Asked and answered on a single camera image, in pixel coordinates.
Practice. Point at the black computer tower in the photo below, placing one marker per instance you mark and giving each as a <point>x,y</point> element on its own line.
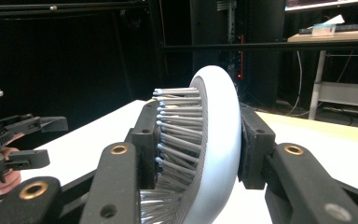
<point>261,62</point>

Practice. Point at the black metal frame bar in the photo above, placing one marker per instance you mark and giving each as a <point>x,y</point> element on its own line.
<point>59,8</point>
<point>261,46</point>

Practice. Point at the white-legged desk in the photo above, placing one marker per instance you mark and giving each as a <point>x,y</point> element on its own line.
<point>348,93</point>

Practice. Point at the light blue hairbrush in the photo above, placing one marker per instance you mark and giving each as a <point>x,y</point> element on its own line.
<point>223,140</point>

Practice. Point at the white board sheet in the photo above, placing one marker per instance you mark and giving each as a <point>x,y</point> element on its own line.
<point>84,146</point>

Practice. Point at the blue and white box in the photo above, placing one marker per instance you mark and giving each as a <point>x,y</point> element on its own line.
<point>324,28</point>

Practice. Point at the black keyboard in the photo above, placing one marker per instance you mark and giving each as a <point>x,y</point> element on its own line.
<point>354,27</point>

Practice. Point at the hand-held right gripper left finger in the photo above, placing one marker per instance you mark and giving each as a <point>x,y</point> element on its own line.
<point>118,174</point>

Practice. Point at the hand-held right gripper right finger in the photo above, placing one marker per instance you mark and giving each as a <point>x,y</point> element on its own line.
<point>292,174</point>

